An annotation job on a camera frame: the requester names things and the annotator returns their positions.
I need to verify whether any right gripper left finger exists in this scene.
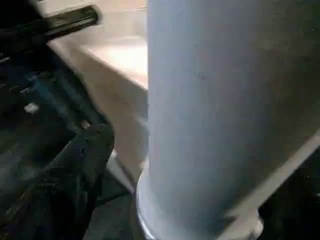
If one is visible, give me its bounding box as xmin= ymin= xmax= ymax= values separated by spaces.
xmin=0 ymin=123 xmax=116 ymax=240

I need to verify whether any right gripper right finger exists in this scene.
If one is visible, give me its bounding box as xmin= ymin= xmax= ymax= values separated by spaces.
xmin=257 ymin=160 xmax=320 ymax=240

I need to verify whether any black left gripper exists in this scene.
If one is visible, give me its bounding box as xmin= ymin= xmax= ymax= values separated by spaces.
xmin=0 ymin=0 xmax=112 ymax=136

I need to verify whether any white plastic table leg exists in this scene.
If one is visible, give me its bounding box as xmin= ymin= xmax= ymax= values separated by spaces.
xmin=134 ymin=0 xmax=320 ymax=240

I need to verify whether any black work mat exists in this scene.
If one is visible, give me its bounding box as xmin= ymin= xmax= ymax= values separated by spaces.
xmin=0 ymin=115 xmax=146 ymax=240

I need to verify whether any white plastic table top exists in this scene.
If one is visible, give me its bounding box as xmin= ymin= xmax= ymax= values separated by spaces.
xmin=47 ymin=0 xmax=320 ymax=240

